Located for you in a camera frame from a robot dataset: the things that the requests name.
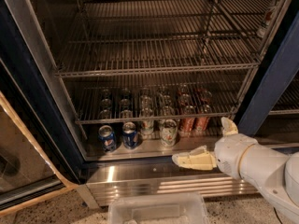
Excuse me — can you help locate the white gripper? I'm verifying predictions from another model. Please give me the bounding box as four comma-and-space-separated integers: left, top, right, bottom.
172, 117, 258, 179

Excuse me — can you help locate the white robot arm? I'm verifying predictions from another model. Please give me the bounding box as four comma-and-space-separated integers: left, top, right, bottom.
172, 117, 299, 224

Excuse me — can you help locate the red cola can right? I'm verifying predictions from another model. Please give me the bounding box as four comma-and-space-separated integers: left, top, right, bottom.
194, 105, 211, 132

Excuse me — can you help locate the red cola can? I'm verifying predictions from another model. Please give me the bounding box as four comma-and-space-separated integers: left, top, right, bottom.
194, 105, 211, 132
179, 105, 195, 133

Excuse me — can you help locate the red cola can left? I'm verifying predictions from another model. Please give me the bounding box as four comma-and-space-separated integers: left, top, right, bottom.
179, 105, 195, 133

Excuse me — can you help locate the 7up can behind picked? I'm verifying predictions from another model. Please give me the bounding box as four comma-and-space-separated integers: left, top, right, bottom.
158, 105, 175, 125

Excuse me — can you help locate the blue pepsi can right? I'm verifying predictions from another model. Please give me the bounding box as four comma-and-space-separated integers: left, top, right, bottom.
122, 122, 138, 149

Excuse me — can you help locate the blue pepsi can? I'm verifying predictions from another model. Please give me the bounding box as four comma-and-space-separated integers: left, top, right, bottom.
98, 125, 117, 152
122, 122, 138, 149

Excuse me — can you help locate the blue pepsi can left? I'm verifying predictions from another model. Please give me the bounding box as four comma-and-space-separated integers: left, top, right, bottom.
98, 125, 117, 152

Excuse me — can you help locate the steel fridge base grille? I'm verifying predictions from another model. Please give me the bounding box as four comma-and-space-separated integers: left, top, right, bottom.
86, 157, 256, 206

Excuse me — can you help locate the bottle on upper shelf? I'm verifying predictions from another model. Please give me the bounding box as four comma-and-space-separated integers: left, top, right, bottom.
256, 0, 280, 38

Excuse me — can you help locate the glass fridge door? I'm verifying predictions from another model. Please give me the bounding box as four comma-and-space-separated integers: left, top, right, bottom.
0, 59, 78, 217

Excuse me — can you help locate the clear plastic bin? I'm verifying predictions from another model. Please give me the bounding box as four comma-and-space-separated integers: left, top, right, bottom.
107, 192, 210, 224

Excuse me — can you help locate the blue fridge centre post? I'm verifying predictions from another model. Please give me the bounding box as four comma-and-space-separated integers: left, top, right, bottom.
238, 13, 299, 136

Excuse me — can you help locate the middle wire shelf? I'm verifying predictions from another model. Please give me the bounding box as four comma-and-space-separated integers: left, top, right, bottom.
76, 70, 248, 125

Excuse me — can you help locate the wire shelf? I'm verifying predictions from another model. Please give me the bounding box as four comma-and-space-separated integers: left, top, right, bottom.
55, 0, 270, 77
76, 70, 248, 125

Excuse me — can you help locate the upper wire shelf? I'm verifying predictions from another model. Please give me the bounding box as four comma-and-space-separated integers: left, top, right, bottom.
55, 0, 270, 77

